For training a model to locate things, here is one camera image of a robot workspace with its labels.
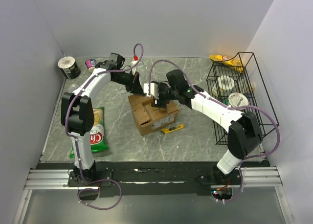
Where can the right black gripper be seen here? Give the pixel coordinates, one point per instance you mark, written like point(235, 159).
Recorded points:
point(161, 86)

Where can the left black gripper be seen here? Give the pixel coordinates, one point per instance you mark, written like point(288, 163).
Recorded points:
point(134, 86)

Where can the brown cardboard express box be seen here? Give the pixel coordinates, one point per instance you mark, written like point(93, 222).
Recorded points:
point(149, 119)

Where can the yellow utility knife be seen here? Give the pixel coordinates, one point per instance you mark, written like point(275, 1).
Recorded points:
point(173, 129)

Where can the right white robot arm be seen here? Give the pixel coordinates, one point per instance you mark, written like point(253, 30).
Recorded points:
point(243, 130)

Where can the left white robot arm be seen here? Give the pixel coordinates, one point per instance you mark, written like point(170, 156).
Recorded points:
point(77, 111)

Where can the purple yogurt cup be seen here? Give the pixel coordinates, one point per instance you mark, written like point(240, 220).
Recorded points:
point(90, 64)

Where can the tin food can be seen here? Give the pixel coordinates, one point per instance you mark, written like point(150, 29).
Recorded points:
point(72, 88)

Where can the green Chuba chips bag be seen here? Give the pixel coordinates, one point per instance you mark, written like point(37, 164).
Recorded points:
point(97, 134)

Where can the black cylindrical snack can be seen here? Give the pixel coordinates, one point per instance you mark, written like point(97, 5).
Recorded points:
point(69, 67)

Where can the yellow chips bag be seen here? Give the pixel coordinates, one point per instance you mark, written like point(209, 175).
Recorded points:
point(233, 63)

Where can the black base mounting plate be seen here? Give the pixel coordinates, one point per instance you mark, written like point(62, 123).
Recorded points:
point(153, 178)

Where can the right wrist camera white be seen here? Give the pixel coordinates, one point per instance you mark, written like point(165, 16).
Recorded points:
point(151, 90)

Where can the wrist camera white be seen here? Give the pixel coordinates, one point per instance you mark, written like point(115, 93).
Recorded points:
point(151, 90)
point(139, 64)

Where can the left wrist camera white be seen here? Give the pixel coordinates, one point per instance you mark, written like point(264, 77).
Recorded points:
point(139, 64)

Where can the black wire rack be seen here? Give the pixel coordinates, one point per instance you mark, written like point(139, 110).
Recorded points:
point(250, 83)

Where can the aluminium rail frame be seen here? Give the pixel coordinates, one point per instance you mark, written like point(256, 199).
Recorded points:
point(59, 179)

